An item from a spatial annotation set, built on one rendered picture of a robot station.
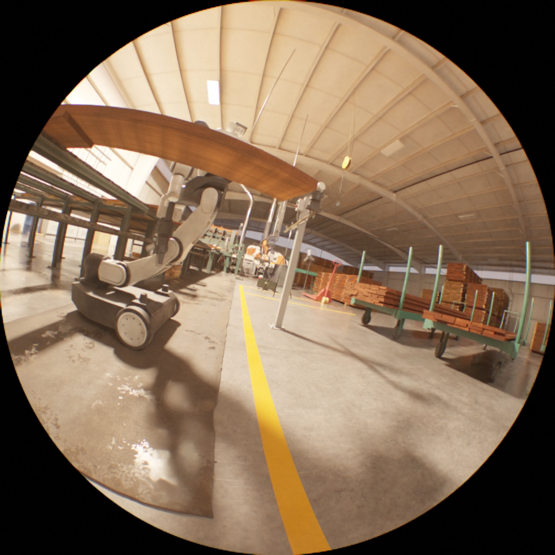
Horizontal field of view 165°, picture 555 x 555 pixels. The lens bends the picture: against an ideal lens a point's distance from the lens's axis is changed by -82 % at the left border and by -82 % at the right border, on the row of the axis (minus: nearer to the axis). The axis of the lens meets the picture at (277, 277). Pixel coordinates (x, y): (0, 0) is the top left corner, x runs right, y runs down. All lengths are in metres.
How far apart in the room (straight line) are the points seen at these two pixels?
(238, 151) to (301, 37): 6.33
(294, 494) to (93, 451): 0.48
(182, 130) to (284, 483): 1.05
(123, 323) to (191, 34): 7.47
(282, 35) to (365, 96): 3.44
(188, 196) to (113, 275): 0.59
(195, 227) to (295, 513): 1.17
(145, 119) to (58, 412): 0.90
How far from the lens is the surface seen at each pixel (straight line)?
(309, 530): 0.54
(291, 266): 1.77
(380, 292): 2.61
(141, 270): 1.13
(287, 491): 0.57
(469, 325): 1.89
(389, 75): 7.45
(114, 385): 0.77
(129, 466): 0.56
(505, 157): 11.18
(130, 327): 0.96
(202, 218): 1.02
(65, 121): 0.94
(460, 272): 10.44
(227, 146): 0.71
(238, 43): 7.26
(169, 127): 0.73
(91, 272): 1.31
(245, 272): 9.99
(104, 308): 1.09
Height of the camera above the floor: 0.50
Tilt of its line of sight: 1 degrees down
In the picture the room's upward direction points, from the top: 14 degrees clockwise
